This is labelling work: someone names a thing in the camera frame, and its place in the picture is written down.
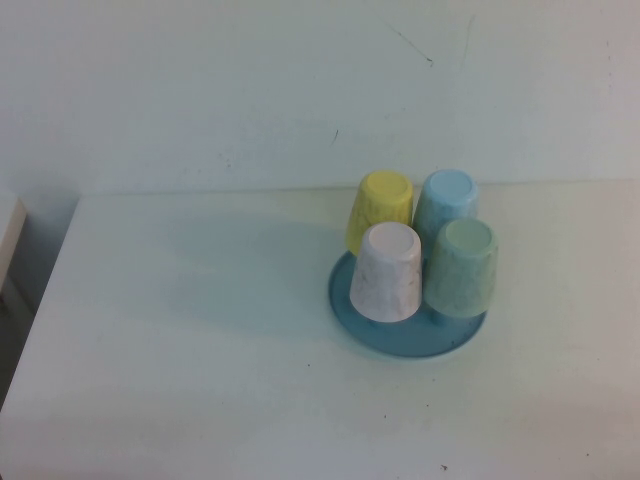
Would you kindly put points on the light blue plastic cup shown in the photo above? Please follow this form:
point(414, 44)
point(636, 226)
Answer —
point(445, 192)

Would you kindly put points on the green plastic cup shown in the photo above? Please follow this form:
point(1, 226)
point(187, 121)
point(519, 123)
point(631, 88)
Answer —
point(460, 270)

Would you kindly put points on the yellow plastic cup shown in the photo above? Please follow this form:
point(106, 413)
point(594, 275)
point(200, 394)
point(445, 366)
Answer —
point(380, 195)

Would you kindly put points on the blue cup stand with posts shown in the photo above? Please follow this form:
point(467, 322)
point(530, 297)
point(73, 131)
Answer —
point(400, 341)

